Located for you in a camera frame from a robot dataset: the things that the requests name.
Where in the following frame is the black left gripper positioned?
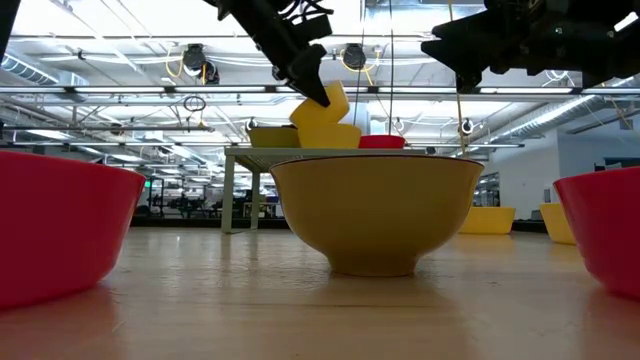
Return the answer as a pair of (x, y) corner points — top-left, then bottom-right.
(202, 0), (335, 108)

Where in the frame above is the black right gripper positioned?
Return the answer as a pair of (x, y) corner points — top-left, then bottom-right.
(421, 0), (640, 95)

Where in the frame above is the ochre yellow bowl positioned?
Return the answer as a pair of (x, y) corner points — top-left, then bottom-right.
(247, 126), (302, 149)
(269, 154), (485, 278)

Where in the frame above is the red mini bowl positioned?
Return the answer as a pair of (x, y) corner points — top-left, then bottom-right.
(357, 134), (407, 150)
(553, 166), (640, 302)
(0, 150), (147, 310)

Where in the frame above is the black ceiling cord reel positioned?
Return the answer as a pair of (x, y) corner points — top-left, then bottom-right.
(181, 43), (208, 72)
(341, 43), (368, 71)
(202, 59), (221, 85)

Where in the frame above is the yellow hanging rope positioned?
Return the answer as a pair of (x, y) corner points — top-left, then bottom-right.
(446, 0), (472, 159)

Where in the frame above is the thin black hanging cable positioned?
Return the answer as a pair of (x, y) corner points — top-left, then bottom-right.
(388, 0), (395, 136)

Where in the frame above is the silver round ceiling duct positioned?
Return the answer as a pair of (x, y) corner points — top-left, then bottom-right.
(499, 93), (601, 144)
(0, 52), (61, 87)

